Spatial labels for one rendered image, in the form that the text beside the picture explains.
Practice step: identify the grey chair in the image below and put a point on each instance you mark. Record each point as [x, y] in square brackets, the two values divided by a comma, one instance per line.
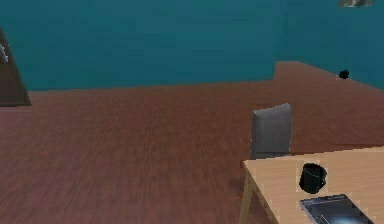
[271, 131]

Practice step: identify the light wooden table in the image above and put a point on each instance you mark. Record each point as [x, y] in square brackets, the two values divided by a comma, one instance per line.
[276, 180]

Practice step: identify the black mug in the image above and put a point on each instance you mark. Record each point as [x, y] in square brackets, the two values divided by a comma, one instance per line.
[311, 179]

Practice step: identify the small black dumbbell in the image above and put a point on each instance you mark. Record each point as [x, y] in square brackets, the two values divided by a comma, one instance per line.
[344, 74]

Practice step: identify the grey open laptop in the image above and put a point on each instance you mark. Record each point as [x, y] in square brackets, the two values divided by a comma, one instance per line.
[336, 210]

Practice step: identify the brown wooden door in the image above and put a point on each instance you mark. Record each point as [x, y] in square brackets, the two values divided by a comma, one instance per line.
[10, 86]

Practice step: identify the framed wall picture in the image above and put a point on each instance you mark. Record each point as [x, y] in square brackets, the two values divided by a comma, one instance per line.
[355, 2]

